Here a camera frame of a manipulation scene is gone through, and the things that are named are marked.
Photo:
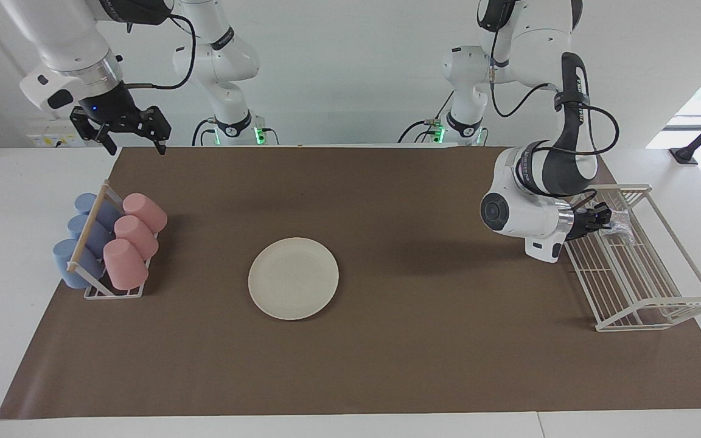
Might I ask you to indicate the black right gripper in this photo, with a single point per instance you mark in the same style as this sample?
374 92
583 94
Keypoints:
110 106

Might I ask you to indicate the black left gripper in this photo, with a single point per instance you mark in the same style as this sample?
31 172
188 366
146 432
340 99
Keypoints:
578 224

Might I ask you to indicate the silver mesh sponge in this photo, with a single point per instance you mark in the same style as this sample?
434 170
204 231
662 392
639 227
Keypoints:
621 225

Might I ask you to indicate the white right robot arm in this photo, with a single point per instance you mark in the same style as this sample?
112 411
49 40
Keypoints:
64 42

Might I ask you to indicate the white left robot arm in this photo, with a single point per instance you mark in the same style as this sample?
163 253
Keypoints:
527 213

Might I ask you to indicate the cream round plate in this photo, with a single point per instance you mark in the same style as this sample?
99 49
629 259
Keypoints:
293 278

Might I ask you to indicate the blue plastic cup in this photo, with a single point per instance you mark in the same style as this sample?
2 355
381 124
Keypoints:
86 202
80 228
70 267

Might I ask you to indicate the pink plastic cup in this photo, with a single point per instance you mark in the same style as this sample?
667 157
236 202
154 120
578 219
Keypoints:
137 237
125 266
145 212

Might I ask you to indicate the white cup holder rack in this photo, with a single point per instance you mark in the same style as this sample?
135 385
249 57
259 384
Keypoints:
87 225

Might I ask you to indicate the brown table mat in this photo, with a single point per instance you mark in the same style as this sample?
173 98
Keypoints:
448 365

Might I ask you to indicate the white wall outlet box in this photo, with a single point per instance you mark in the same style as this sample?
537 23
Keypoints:
52 137

